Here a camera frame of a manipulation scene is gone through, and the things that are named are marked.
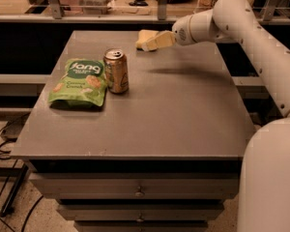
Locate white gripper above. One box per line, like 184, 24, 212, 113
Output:
141, 15, 192, 51

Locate yellow sponge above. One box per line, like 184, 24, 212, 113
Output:
135, 29, 158, 50

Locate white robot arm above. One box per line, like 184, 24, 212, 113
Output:
140, 0, 290, 232

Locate gold soda can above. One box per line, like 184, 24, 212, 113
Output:
103, 48, 129, 94

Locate green snack bag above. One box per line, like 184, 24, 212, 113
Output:
48, 58, 107, 107

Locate grey drawer cabinet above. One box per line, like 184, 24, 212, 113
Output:
13, 31, 254, 232

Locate top drawer knob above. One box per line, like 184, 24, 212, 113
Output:
134, 187, 145, 197

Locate drawer knob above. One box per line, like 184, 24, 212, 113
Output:
136, 213, 144, 222
134, 187, 145, 197

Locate lower drawer knob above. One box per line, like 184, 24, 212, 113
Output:
136, 213, 144, 222

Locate black metal stand leg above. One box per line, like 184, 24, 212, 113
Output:
0, 164, 28, 218

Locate grey metal shelf rail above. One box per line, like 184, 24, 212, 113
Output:
0, 0, 290, 24

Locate black cables on left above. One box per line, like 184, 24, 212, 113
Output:
0, 113, 44, 232

